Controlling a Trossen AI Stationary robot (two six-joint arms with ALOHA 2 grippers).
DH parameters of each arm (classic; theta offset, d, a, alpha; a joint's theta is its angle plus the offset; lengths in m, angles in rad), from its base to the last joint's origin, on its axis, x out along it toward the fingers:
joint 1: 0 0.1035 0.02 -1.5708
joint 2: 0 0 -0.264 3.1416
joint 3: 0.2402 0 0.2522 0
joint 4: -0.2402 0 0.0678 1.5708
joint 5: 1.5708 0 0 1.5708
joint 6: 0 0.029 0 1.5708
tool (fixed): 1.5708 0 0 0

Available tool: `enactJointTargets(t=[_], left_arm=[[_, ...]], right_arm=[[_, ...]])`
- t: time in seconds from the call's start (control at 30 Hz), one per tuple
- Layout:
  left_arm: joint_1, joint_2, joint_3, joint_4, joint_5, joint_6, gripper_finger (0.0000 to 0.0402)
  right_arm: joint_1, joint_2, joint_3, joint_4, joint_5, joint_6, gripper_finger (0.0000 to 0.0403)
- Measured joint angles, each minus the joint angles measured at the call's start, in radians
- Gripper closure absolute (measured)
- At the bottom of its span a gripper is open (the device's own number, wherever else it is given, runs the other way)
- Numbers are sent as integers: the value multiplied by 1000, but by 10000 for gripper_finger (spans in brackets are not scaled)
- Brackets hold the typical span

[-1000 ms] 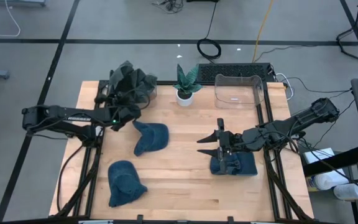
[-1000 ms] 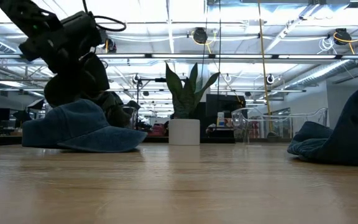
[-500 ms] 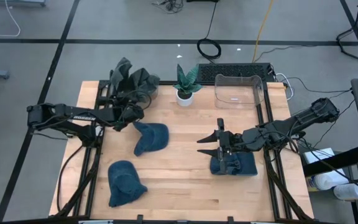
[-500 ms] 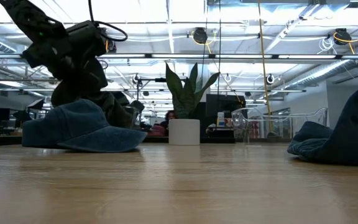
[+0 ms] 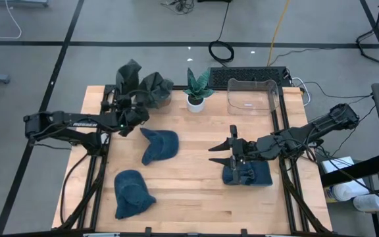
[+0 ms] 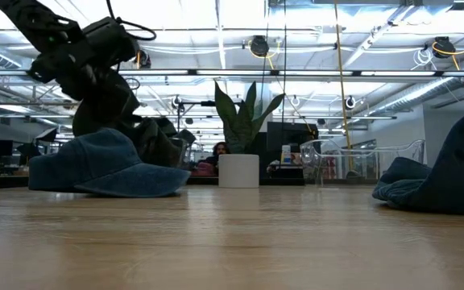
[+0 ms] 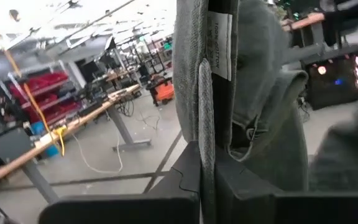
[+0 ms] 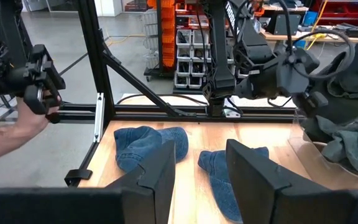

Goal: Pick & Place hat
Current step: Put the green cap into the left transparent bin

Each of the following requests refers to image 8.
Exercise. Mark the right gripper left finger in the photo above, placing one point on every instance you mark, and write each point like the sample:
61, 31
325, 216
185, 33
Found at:
148, 193

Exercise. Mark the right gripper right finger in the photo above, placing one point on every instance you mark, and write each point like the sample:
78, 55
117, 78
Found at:
256, 193

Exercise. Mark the blue denim cap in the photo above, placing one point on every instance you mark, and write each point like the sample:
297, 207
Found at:
132, 146
216, 180

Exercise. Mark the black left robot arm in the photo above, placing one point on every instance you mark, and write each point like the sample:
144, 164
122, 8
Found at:
219, 62

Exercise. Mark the person's forearm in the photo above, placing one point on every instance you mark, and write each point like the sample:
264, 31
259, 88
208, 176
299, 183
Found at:
2, 143

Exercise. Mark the black box on workbench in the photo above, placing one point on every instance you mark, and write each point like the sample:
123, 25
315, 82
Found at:
286, 25

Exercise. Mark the wooden workbench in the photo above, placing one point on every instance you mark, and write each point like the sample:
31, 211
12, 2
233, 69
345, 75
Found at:
334, 39

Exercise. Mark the clear plastic bin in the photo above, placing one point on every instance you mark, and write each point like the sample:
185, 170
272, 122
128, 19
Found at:
309, 168

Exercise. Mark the person's hand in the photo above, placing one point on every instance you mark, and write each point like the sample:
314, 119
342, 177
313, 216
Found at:
33, 121

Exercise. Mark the silver aluminium bracket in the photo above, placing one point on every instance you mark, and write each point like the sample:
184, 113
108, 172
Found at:
99, 118

